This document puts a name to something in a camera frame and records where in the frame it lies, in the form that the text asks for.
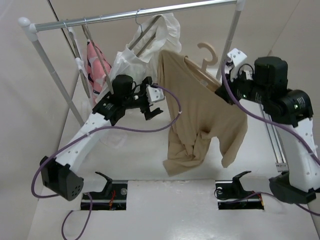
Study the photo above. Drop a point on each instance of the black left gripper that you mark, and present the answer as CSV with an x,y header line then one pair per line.
x,y
146,110

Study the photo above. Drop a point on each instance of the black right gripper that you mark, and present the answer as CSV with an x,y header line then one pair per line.
x,y
232,83

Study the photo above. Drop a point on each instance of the beige wooden hanger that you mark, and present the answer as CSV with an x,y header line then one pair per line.
x,y
205,78

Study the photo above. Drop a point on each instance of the beige t shirt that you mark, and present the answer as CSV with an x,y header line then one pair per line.
x,y
204,116

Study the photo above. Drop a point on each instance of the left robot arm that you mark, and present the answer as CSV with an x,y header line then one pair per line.
x,y
59,173

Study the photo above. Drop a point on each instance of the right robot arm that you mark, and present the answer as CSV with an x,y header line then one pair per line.
x,y
265,96

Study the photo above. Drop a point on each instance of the grey hanger with pink garment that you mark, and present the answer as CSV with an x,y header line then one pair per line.
x,y
107,86

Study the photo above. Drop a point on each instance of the white pleated blouse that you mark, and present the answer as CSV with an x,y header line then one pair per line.
x,y
139,59

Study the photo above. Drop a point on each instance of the pink patterned garment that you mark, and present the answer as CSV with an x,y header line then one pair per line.
x,y
95,71

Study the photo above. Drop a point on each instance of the white tank top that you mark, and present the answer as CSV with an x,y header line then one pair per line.
x,y
81,65

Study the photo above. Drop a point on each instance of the silver white clothes rack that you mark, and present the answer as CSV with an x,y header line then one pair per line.
x,y
30,29

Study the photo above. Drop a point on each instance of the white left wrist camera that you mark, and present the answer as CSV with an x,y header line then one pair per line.
x,y
154,94

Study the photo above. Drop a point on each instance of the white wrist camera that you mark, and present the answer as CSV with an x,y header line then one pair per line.
x,y
235,59
154,94

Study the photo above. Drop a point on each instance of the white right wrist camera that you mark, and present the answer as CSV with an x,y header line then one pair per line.
x,y
235,59

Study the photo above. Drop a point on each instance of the aluminium rail on table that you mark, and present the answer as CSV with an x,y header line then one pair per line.
x,y
280,159

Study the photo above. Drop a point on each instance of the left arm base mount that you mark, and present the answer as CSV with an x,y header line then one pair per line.
x,y
113,196

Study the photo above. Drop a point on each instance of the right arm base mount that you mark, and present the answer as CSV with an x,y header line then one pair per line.
x,y
231,195

